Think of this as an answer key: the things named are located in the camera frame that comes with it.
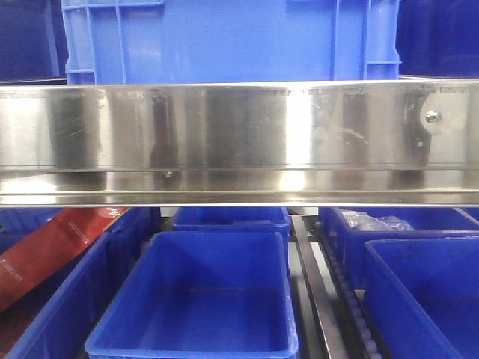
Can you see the blue bin rear centre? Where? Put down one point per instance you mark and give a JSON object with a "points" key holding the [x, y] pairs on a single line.
{"points": [[234, 218]]}

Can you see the blue bin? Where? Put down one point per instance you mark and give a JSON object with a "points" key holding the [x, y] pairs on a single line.
{"points": [[54, 319], [422, 296], [202, 295], [348, 245], [234, 218]]}

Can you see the blue bin front centre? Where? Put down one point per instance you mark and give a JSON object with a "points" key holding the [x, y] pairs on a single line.
{"points": [[202, 295]]}

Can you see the large blue crate upper shelf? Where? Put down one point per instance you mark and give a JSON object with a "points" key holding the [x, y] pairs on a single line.
{"points": [[173, 42]]}

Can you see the blue bin rear right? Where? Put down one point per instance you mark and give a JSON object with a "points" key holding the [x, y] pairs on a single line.
{"points": [[348, 245]]}

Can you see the blue bin front right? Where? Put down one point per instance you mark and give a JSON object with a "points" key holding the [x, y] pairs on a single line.
{"points": [[422, 296]]}

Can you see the blue bin left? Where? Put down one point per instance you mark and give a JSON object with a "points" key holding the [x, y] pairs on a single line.
{"points": [[54, 319]]}

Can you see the clear plastic bag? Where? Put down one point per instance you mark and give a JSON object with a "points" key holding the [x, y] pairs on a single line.
{"points": [[364, 222]]}

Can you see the red cardboard package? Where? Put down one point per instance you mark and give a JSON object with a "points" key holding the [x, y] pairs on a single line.
{"points": [[48, 249]]}

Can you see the roller track strip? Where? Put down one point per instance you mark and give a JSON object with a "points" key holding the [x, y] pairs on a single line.
{"points": [[353, 318]]}

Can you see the stainless steel shelf rail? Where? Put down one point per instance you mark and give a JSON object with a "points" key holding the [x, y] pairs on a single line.
{"points": [[363, 143]]}

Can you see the steel divider rail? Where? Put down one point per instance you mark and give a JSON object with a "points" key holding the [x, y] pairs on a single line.
{"points": [[332, 342]]}

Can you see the steel bolt on rail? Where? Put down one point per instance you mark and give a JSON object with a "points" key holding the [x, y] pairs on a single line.
{"points": [[433, 116]]}

